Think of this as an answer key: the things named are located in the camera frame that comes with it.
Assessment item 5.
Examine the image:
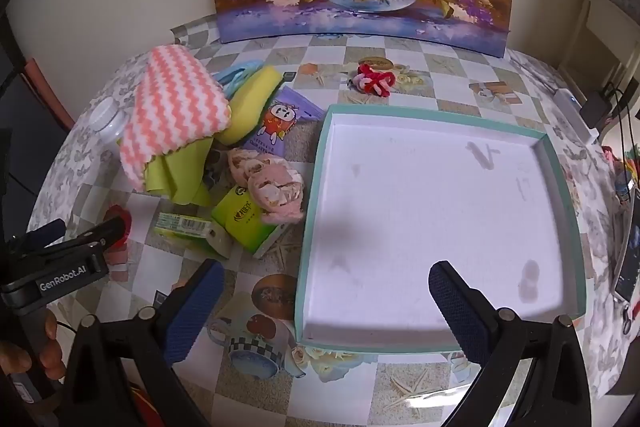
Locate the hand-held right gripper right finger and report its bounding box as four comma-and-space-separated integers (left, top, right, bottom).
427, 261, 593, 427

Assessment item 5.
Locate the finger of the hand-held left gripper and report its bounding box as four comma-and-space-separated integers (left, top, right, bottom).
47, 215, 127, 258
10, 218, 67, 253

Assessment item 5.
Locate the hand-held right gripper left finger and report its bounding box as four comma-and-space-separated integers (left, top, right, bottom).
62, 259, 226, 427

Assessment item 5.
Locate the reddish round lid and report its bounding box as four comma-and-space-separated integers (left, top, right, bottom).
102, 205, 132, 265

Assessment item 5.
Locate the green tissue pack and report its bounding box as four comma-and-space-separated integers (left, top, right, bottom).
152, 213, 233, 258
210, 184, 281, 258

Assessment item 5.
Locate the yellow-green cloth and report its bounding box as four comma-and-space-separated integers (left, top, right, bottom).
142, 137, 216, 208

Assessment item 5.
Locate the teal-rimmed white tray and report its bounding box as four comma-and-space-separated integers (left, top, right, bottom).
294, 103, 587, 354

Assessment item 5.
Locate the pink floral fabric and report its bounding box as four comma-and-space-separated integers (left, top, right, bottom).
227, 147, 307, 225

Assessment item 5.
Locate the pink white zigzag cloth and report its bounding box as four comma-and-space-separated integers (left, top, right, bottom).
118, 44, 232, 192

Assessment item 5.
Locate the purple snack packet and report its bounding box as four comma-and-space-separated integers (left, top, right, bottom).
241, 87, 326, 158

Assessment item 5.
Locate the yellow sponge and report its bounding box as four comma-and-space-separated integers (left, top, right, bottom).
215, 66, 286, 146

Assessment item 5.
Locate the blue face mask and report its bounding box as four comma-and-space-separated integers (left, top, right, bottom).
215, 61, 263, 98

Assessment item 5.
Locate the red pipe cleaner ornament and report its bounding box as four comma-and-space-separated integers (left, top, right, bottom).
350, 63, 397, 98

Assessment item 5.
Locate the person's left hand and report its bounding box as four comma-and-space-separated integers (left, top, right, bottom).
0, 309, 67, 380

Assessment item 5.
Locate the dark furniture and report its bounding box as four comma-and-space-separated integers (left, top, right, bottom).
0, 14, 76, 228

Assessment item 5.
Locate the white round lid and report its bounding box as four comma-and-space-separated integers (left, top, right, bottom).
89, 99, 128, 145

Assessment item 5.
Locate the checkered printed tablecloth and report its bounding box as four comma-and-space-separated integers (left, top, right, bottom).
27, 14, 640, 427

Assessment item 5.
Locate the smartphone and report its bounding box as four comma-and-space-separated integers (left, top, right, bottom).
614, 192, 640, 303

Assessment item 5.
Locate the pile of colourful trinkets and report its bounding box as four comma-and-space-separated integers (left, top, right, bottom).
602, 146, 640, 202

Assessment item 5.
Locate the white power strip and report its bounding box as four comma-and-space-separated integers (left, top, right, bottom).
552, 88, 601, 145

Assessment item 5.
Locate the black charger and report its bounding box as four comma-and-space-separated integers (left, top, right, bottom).
580, 91, 613, 128

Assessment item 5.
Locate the black cable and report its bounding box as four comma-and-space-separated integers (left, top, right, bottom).
602, 82, 633, 208

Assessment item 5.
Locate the white cabinet frame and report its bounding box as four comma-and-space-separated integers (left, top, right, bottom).
560, 0, 640, 92

